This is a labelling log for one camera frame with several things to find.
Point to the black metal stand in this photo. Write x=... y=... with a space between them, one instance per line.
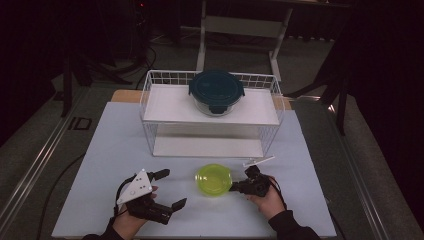
x=340 y=100
x=67 y=86

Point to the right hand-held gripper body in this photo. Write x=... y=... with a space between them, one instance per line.
x=256 y=186

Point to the wooden table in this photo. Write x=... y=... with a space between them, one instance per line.
x=125 y=96

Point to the person's right hand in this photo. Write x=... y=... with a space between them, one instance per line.
x=271 y=203

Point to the green plastic bowl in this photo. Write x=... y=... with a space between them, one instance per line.
x=213 y=181

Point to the white metal desk frame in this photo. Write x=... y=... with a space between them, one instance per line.
x=240 y=26

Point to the silver metal floor rail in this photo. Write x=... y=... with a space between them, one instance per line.
x=353 y=173
x=36 y=166

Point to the pale blue table mat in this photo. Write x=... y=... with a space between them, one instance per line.
x=100 y=173

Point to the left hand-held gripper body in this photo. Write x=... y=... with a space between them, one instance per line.
x=136 y=188

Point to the round container with teal lid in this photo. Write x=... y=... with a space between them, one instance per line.
x=216 y=90

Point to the person's left hand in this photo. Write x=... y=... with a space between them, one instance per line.
x=128 y=225

